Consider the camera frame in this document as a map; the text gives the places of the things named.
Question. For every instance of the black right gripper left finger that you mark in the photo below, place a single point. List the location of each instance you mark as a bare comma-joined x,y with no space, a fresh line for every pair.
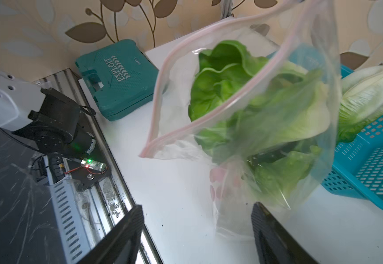
121,244

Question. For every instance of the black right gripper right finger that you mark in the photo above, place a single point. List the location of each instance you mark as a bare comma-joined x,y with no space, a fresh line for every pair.
274,245

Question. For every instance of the clear pink-dotted zipper bag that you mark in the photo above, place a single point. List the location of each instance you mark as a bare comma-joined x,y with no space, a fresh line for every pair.
300,32

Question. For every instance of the pale chinese cabbage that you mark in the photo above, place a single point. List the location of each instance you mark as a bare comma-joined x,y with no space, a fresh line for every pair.
362,102

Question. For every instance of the leafy green chinese cabbage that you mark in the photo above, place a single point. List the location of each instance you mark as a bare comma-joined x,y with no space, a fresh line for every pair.
223,71

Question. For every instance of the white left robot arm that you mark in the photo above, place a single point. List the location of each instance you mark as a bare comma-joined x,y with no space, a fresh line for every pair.
45,116

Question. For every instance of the teal plastic basket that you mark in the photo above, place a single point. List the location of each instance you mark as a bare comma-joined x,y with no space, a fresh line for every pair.
357,170

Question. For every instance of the green plastic tool case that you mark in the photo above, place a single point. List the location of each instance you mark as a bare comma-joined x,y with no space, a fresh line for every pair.
119,77

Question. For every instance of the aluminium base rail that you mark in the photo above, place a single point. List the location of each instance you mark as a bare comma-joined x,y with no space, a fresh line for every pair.
105,198

